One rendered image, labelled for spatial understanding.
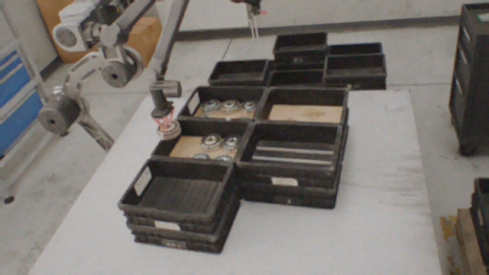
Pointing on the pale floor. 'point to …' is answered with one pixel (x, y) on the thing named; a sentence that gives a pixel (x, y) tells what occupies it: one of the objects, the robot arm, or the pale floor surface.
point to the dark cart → (471, 79)
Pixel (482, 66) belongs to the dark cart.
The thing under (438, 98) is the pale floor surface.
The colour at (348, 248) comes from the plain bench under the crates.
